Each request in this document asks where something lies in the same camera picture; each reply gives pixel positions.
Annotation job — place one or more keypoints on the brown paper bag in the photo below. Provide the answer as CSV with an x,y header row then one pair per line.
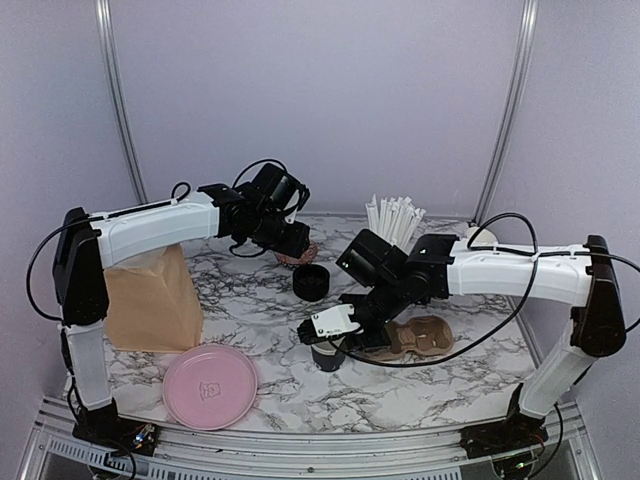
x,y
153,304

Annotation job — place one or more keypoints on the stack of paper cups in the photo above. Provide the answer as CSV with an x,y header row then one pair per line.
x,y
477,236

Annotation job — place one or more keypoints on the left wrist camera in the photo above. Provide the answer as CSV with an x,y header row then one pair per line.
x,y
296,203

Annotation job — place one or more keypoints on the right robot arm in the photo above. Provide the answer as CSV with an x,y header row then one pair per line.
x,y
440,266

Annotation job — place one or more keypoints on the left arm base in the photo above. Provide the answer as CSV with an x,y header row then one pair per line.
x,y
105,426

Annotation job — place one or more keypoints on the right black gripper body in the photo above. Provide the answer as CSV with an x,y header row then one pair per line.
x,y
389,302

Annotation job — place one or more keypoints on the brown cardboard cup carrier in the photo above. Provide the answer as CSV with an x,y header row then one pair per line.
x,y
424,336

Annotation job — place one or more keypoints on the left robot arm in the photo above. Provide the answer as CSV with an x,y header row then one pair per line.
x,y
261,211

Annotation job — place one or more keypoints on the left aluminium frame post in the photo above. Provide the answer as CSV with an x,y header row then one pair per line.
x,y
117,97

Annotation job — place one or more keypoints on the right aluminium frame post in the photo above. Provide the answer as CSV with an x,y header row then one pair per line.
x,y
514,95

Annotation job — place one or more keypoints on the pink plate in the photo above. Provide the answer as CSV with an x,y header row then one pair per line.
x,y
210,387

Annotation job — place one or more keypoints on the bundle of white straws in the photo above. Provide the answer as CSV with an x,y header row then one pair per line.
x,y
395,220

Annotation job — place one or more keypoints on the stack of black lids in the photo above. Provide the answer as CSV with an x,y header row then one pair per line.
x,y
311,282

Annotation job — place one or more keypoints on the aluminium frame post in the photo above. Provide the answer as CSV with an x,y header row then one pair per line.
x,y
514,95
117,97

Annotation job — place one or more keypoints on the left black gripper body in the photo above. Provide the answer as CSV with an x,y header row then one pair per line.
x,y
282,242

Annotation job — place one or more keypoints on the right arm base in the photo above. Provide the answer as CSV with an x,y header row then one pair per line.
x,y
516,430

